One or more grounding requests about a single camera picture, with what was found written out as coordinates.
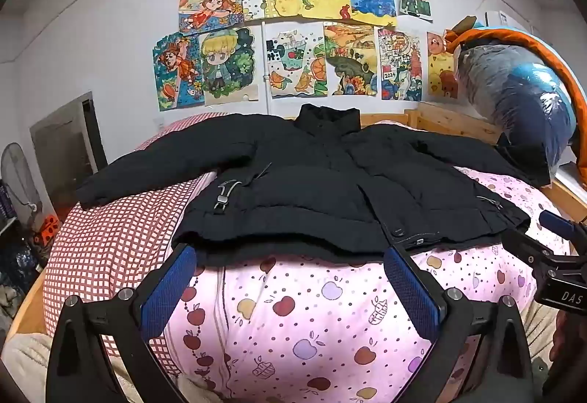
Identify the white air conditioner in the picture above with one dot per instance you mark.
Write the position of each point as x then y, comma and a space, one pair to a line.
504, 19

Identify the grey door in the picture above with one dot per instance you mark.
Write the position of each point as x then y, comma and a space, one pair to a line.
64, 146

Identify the white fluffy blanket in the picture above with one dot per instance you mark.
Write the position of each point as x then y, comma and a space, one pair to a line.
23, 361

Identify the blue quilt in plastic bag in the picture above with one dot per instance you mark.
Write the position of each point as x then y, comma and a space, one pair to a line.
518, 100

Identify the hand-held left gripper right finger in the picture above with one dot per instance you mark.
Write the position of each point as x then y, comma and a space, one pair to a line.
412, 293

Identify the electric fan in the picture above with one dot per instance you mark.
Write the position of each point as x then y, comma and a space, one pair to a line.
16, 174

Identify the black padded jacket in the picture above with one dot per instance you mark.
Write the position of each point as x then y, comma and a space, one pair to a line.
321, 183

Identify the wooden bed frame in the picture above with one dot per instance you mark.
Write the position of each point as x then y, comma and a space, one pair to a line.
449, 119

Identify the person's right forearm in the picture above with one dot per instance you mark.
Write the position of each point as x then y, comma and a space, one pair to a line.
571, 357

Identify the orange and black box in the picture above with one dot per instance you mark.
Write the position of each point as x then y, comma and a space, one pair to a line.
46, 231

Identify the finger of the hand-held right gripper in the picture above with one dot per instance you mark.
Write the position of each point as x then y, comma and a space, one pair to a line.
556, 222
523, 245

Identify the group of colourful wall drawings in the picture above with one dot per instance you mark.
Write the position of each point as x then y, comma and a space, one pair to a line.
321, 64

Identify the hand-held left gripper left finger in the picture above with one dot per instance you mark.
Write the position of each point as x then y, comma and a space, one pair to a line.
167, 288

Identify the pink apple-print bedsheet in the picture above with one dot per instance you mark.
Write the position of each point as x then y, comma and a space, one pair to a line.
298, 316

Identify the red checkered blanket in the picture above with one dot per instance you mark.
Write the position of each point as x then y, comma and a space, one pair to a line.
114, 224

